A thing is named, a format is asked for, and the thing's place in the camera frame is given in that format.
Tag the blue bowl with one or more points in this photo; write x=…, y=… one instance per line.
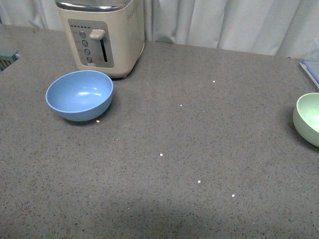
x=81, y=95

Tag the green bowl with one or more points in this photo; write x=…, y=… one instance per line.
x=306, y=117

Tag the cream toaster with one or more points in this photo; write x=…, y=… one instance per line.
x=104, y=35

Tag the white curtain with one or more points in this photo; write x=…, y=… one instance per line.
x=286, y=28

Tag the clear plastic container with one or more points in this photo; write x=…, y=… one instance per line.
x=311, y=65

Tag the grey green rack corner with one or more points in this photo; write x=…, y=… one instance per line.
x=7, y=57

